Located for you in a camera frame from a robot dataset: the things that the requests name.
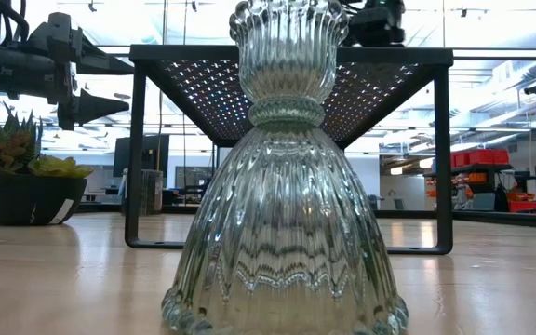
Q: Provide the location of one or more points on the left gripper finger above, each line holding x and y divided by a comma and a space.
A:
100, 65
96, 106

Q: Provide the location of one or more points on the black perforated metal shelf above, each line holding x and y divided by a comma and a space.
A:
444, 139

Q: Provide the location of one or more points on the red storage bins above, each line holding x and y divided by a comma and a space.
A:
482, 157

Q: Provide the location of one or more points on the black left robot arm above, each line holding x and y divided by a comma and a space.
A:
12, 70

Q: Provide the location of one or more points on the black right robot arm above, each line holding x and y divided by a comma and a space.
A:
384, 32

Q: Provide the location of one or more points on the black computer monitor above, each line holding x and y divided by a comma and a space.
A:
156, 156

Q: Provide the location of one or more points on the orange storage bin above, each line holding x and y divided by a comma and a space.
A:
526, 206

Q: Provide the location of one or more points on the black aluminium table frame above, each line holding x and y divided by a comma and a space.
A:
505, 218

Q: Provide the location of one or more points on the succulent plant in black pot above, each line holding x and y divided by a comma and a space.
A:
30, 200

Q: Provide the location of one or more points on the black shelving unit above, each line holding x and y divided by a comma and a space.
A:
482, 166

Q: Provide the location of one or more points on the green-tinted glass candle holder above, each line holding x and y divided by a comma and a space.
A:
286, 209

